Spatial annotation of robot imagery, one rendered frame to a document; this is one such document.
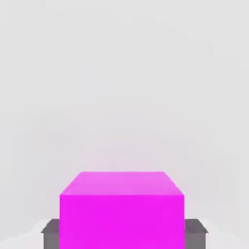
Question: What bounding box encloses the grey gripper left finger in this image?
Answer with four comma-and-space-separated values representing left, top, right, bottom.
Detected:
3, 218, 60, 249

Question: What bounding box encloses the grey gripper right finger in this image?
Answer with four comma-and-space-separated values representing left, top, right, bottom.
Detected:
184, 218, 246, 249

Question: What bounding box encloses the small magenta cube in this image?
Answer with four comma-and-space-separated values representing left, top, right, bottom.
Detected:
59, 171, 185, 249

